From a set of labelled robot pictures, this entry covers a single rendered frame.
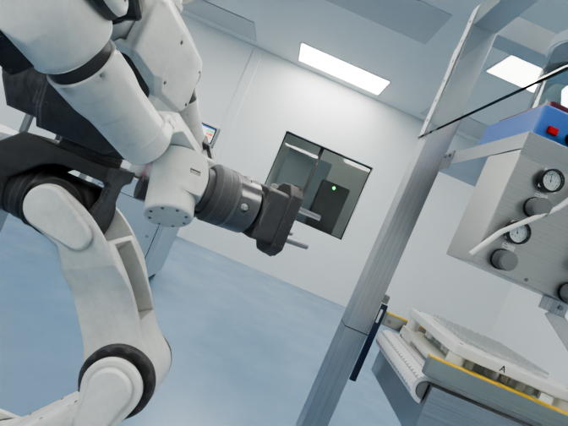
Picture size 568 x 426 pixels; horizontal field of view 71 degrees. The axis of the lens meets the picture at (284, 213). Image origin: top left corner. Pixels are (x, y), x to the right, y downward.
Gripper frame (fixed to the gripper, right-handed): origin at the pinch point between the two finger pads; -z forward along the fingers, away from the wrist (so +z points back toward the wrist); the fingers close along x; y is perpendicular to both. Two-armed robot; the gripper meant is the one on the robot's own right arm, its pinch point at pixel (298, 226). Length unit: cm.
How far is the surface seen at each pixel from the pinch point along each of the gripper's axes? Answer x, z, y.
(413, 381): 17.3, -24.7, 15.4
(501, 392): 12.7, -35.2, 24.3
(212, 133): -34, -74, -265
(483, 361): 9.3, -33.5, 20.5
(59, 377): 98, 1, -111
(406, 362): 16.2, -28.7, 10.0
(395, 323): 13.4, -40.7, -4.7
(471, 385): 13.5, -30.7, 21.4
